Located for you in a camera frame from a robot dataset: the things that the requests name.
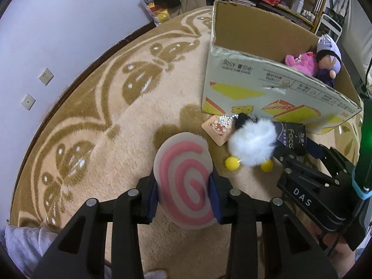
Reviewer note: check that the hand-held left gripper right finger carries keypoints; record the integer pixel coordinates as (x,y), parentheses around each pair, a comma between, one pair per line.
(216,202)

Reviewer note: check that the printed plastic bag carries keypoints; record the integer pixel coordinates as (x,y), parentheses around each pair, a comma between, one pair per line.
(154,5)

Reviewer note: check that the white wall socket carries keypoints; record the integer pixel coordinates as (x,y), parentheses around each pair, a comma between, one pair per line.
(46,76)
(28,101)

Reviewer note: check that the pink swirl plush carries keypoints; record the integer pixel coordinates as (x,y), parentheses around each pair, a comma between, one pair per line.
(186,180)

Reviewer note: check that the person's grey clothing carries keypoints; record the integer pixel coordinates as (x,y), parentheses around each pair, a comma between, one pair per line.
(26,247)

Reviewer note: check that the black tissue pack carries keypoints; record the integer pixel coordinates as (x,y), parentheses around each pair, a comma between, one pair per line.
(290,138)

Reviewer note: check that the person's right hand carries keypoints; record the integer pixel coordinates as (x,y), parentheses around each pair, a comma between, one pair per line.
(343,255)

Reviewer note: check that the white trolley cart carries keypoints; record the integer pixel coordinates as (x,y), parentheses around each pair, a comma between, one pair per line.
(331,26)

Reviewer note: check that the pink plush toy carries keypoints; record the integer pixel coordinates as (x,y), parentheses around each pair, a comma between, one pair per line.
(302,64)

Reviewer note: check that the printed cardboard box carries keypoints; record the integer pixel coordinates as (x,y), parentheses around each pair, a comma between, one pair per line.
(276,93)

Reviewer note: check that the white-haired plush doll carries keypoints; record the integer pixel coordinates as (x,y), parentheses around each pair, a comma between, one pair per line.
(328,55)

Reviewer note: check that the beige floral blanket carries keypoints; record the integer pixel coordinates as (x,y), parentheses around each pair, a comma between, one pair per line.
(116,116)

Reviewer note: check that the group of cosmetic bottles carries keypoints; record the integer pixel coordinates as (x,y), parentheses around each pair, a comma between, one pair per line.
(302,5)

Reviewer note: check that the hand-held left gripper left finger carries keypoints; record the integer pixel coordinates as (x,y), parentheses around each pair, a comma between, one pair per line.
(151,206)

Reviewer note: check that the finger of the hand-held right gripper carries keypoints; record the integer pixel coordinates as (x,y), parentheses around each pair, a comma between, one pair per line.
(289,159)
(315,150)

